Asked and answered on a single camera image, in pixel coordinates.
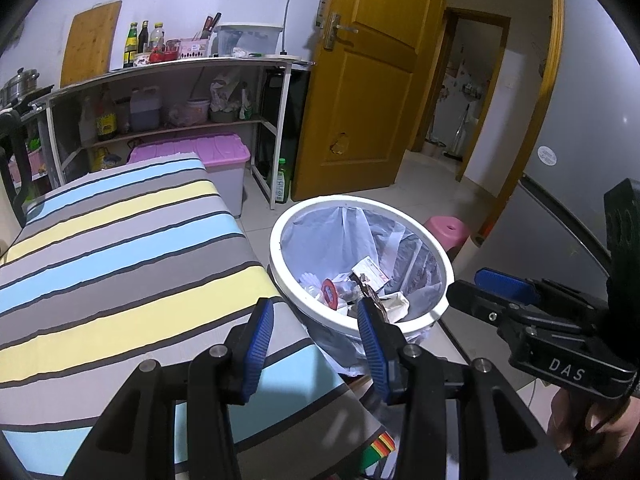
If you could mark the metal shelf rack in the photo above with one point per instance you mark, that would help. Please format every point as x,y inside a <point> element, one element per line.
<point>175,62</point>

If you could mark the steel black electric kettle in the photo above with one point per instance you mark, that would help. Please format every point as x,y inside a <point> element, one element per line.
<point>15,170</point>

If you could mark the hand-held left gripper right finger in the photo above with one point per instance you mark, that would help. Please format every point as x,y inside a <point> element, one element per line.
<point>372,355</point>

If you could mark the pink plastic basket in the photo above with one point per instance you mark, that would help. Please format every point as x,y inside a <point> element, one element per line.
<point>30,165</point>

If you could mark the black cooktop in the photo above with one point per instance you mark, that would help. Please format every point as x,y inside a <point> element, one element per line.
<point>37,97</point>

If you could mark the pink plastic bucket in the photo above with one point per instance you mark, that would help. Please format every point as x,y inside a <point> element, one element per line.
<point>197,111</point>

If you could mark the wooden door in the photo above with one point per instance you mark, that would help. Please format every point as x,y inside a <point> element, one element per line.
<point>375,85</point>

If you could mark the dark sauce bottle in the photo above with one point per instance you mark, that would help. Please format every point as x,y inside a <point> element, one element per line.
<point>143,40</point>

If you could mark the steel cooking pot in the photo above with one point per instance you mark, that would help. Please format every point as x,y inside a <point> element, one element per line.
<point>20,85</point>

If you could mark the crumpled plastic bags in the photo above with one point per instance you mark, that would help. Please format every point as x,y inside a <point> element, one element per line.
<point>225,95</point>

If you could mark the pink utensil holder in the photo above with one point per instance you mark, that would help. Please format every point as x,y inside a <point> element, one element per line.
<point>194,48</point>

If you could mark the person's right hand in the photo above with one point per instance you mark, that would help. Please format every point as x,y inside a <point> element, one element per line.
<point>620,425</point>

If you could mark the red bowl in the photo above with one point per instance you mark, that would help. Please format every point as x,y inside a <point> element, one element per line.
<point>164,55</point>

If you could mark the clear plastic bottle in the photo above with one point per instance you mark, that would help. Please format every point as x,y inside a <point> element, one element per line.
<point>88,125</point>

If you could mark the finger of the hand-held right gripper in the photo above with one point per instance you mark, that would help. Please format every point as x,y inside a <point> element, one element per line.
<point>505,284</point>
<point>480,302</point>

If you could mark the yellow label oil bottle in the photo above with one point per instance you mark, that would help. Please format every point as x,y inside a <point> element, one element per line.
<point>106,122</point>

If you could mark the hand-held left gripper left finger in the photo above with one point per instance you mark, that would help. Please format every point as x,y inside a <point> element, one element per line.
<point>257,340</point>

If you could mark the grey refrigerator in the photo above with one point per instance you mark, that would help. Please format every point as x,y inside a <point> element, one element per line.
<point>590,110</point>

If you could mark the white trash bin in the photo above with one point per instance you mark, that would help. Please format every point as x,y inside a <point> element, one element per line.
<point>275,260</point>

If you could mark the green label sauce bottle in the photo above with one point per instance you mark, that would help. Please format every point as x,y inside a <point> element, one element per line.
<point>130,50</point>

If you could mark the clear lidded storage box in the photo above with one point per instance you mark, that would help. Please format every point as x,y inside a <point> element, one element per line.
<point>250,40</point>

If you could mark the green white bottle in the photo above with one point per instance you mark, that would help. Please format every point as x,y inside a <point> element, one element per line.
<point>246,105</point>

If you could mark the dark liquid plastic jug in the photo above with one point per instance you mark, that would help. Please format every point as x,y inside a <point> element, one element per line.
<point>145,112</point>

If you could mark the wooden cutting board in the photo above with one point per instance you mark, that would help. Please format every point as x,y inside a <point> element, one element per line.
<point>90,45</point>

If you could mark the pink plastic stool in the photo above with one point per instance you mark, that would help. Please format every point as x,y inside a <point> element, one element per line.
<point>447,232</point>

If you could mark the green plastic bottle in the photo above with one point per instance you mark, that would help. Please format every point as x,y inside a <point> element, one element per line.
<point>281,185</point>

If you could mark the clear seasoning bottle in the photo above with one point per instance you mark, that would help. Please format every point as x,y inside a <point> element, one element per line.
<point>157,40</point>

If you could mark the red round lid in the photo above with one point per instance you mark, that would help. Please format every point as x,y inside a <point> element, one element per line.
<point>330,294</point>

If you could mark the pink lid storage box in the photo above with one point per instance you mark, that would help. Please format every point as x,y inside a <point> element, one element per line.
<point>225,160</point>

